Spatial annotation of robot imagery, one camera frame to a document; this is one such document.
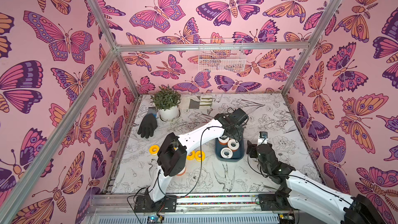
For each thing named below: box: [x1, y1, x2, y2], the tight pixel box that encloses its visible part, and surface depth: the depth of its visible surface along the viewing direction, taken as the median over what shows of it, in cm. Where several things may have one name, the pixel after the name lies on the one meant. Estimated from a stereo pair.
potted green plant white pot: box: [150, 84, 182, 123], surface depth 94 cm
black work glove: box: [137, 106, 158, 139], surface depth 103 cm
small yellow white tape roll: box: [186, 150, 196, 161], surface depth 89 cm
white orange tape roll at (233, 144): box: [227, 138, 240, 151], surface depth 92 cm
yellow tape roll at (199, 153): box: [194, 150, 206, 162], surface depth 90 cm
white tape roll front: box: [220, 147, 234, 159], surface depth 89 cm
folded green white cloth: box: [188, 95, 216, 109], surface depth 118 cm
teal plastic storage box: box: [214, 135, 245, 163], surface depth 91 cm
